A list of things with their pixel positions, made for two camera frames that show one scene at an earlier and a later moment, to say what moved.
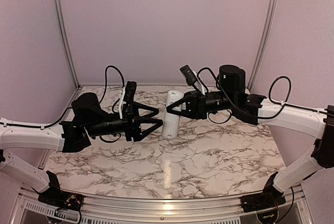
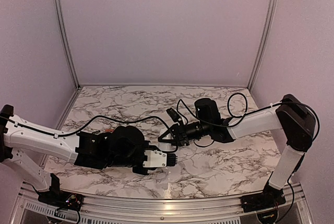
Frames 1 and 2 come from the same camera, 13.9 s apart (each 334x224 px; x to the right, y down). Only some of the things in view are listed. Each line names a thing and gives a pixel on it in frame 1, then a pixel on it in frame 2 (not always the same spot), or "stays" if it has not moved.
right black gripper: (197, 105) to (181, 136)
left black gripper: (133, 129) to (143, 171)
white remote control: (170, 120) to (166, 146)
